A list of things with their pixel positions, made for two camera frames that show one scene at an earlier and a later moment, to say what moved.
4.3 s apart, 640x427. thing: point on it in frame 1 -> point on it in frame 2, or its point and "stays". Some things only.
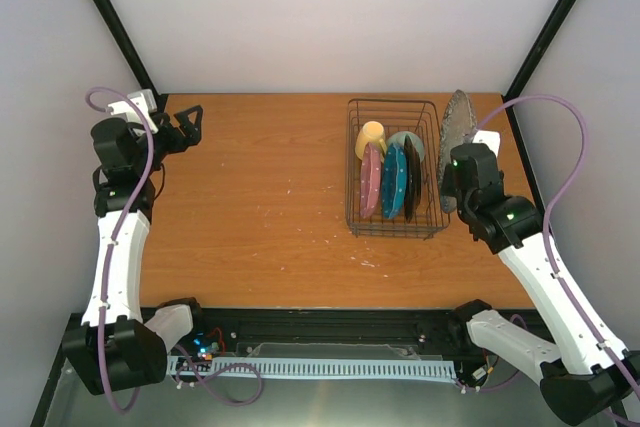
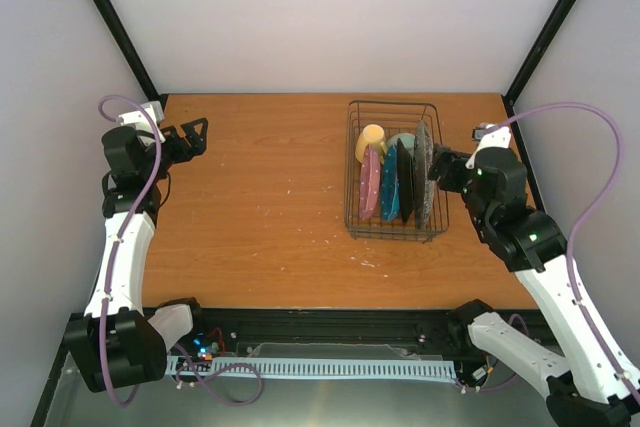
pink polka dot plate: [370, 185] stays
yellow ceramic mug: [371, 132] stays
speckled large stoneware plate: [459, 122] -> [424, 191]
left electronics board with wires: [209, 345] stays
